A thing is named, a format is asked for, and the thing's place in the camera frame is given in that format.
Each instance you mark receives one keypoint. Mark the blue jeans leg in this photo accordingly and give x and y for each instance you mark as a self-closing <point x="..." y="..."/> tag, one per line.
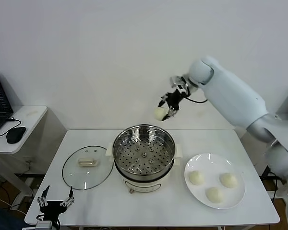
<point x="0" y="218"/>

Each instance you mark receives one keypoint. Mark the white side table beige panel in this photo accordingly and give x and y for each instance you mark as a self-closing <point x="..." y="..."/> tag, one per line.
<point x="31" y="122"/>

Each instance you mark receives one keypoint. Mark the cream electric cooking pot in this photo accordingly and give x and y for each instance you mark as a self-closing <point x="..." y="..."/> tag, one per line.
<point x="144" y="184"/>

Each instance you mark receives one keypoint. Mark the white round plate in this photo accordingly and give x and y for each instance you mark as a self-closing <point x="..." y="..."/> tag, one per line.
<point x="206" y="163"/>

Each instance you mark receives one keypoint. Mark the black computer mouse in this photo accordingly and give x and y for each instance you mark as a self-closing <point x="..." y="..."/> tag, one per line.
<point x="15" y="135"/>

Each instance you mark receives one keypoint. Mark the white side table with label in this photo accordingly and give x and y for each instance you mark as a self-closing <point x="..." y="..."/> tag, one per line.
<point x="253" y="155"/>

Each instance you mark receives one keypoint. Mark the round glass pot lid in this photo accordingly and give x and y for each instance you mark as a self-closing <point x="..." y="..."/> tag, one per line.
<point x="91" y="177"/>

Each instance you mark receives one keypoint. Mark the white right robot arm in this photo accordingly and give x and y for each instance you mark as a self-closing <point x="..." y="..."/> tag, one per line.
<point x="230" y="95"/>

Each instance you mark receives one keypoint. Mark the white steamed baozi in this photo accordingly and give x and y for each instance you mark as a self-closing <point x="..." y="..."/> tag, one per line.
<point x="196" y="177"/>
<point x="214" y="195"/>
<point x="158" y="113"/>
<point x="228" y="180"/>

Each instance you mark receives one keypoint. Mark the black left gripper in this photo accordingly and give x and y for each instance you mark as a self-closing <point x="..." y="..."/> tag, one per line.
<point x="52" y="208"/>

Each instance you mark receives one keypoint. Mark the perforated steel steamer basket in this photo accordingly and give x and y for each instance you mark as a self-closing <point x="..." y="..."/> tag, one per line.
<point x="144" y="165"/>

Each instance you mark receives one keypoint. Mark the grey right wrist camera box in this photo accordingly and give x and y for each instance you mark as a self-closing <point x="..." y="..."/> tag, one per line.
<point x="177" y="81"/>

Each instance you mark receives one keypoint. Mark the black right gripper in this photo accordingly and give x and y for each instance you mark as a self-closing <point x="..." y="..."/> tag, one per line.
<point x="174" y="98"/>

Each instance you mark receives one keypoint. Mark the white wall socket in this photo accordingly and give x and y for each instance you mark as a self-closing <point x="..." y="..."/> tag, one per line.
<point x="28" y="160"/>

